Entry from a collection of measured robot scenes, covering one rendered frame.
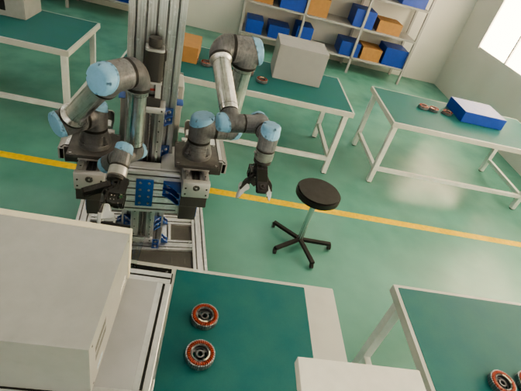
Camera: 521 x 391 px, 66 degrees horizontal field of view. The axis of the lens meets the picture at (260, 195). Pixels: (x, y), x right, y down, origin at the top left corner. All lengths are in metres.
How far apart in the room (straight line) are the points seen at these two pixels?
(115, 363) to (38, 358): 0.22
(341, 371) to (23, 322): 0.80
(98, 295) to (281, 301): 1.00
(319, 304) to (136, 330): 0.96
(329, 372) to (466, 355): 1.08
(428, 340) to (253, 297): 0.84
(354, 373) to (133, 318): 0.65
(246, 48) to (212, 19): 6.07
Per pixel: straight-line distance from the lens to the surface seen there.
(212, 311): 1.73
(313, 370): 1.19
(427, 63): 8.74
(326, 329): 1.88
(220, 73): 1.69
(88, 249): 1.19
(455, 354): 2.15
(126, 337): 1.25
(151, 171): 2.11
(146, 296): 1.33
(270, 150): 1.54
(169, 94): 2.10
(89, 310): 1.06
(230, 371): 1.65
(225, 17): 7.84
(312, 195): 2.91
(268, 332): 1.77
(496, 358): 2.28
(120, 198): 1.64
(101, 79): 1.57
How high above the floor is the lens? 2.18
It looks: 36 degrees down
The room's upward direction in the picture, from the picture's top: 17 degrees clockwise
